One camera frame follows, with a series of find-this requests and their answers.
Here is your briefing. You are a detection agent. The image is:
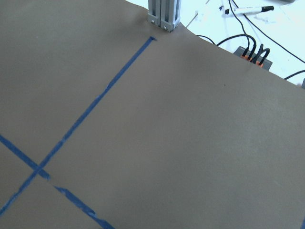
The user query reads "orange black usb hub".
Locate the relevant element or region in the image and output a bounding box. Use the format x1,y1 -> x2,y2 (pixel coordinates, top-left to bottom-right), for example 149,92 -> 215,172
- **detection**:
234,46 -> 273,71

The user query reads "black white marker pen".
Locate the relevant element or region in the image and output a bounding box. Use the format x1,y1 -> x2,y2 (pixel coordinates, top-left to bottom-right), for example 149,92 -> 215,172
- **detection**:
233,6 -> 275,14

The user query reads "aluminium frame post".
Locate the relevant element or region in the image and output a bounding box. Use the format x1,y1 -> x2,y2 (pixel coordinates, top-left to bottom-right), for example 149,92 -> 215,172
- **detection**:
148,0 -> 181,32

